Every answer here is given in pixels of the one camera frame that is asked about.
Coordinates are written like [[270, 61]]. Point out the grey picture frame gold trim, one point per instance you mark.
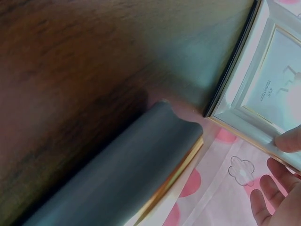
[[105, 176]]

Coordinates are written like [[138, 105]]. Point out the white picture frame gold trim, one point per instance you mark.
[[237, 94]]

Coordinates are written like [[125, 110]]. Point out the person's right hand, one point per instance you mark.
[[284, 200]]

